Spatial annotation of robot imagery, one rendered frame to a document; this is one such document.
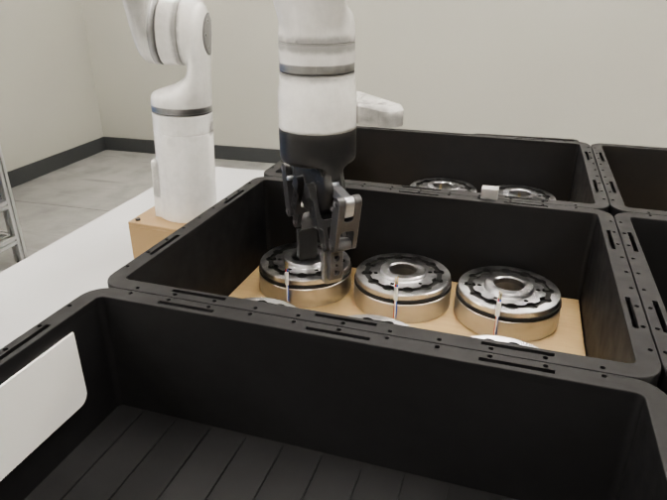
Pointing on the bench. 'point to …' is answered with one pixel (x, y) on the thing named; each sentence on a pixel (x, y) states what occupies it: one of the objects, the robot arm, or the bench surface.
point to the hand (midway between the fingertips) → (319, 257)
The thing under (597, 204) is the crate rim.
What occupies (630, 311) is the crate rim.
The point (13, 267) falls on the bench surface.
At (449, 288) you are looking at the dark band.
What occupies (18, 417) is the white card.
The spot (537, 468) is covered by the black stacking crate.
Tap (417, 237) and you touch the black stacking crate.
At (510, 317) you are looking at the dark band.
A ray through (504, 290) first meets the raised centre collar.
